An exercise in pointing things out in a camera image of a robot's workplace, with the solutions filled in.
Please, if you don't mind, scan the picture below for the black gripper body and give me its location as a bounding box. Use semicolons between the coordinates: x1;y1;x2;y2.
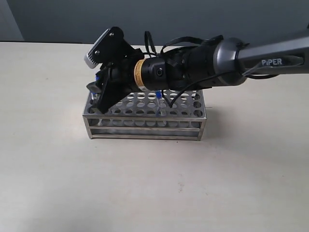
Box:
101;58;183;93

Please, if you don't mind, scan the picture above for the blue capped tube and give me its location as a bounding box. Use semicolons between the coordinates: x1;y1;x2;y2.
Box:
91;72;102;105
155;90;166;116

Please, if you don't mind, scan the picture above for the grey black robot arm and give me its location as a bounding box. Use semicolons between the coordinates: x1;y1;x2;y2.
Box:
84;27;309;113

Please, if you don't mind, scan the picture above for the stainless steel test tube rack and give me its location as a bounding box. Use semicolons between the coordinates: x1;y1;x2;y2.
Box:
83;90;207;141

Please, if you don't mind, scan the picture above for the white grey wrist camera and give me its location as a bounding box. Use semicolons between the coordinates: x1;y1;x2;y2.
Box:
84;27;140;69

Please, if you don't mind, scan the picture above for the black cable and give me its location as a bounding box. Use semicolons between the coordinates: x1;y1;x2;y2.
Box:
144;30;307;109

